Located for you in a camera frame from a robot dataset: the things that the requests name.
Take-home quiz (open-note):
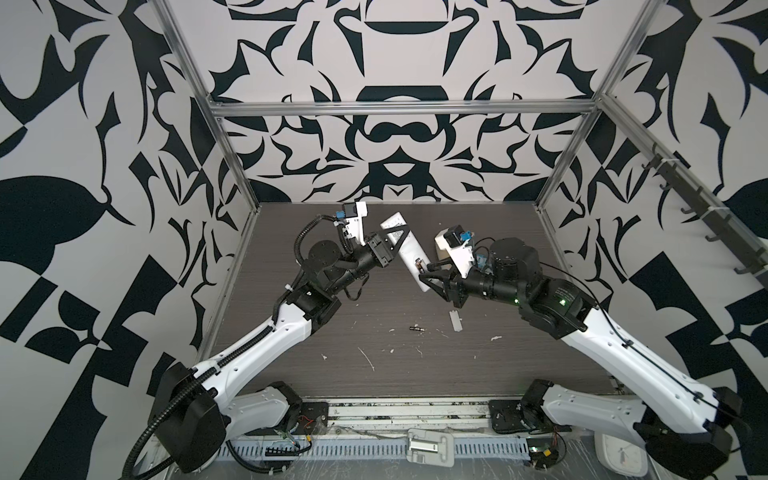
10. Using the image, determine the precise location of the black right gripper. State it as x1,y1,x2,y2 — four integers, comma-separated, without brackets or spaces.
421,253,530,309

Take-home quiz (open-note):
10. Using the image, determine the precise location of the white remote control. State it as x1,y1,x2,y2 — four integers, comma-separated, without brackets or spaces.
380,212,430,292

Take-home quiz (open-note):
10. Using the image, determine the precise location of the white battery compartment cover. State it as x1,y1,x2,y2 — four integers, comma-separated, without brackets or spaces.
449,310,463,332

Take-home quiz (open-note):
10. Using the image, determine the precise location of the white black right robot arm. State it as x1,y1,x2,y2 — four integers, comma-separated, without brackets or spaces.
414,238,742,479

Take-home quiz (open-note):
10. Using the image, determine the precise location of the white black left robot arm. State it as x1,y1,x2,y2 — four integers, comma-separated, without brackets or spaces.
121,215,410,479

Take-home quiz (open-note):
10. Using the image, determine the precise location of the small circuit board green LED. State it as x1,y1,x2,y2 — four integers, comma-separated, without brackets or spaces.
525,437,567,471

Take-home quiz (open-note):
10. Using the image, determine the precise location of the square white clock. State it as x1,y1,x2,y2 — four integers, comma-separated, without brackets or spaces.
594,433,649,478

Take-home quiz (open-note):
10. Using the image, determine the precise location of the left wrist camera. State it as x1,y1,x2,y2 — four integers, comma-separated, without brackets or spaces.
334,201,368,246

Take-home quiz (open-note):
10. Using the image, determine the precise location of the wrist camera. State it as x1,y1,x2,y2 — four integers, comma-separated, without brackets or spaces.
435,225,476,278
334,201,368,246

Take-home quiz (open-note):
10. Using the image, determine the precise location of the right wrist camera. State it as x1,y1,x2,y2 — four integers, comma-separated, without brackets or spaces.
435,225,476,278

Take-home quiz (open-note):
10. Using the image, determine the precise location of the white bracket plate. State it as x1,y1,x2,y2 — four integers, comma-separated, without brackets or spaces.
406,429,455,468

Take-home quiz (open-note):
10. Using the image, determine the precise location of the white slotted cable duct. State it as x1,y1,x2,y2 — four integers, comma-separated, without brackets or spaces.
232,436,530,461

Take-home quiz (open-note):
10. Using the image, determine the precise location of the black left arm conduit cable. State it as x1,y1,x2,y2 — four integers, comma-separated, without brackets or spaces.
119,214,337,480

